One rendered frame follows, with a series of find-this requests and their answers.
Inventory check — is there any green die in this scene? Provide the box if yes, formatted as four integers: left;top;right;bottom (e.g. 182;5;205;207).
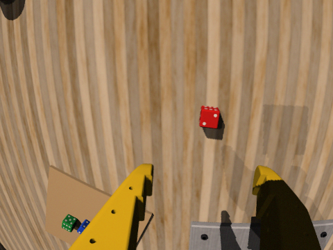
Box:
62;214;78;232

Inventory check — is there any tan flat mat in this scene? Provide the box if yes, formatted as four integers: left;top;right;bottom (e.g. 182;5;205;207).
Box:
45;165;152;245

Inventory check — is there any blue die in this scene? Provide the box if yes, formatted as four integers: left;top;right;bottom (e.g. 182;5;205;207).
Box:
77;220;90;234

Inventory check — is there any red die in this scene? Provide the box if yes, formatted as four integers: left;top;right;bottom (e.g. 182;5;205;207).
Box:
199;106;220;129

